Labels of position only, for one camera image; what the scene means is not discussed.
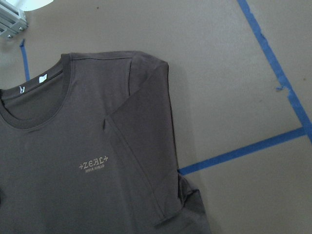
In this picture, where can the aluminium frame post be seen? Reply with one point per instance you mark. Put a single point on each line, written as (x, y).
(12, 20)

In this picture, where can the dark brown t-shirt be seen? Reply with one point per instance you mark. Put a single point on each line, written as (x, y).
(88, 147)

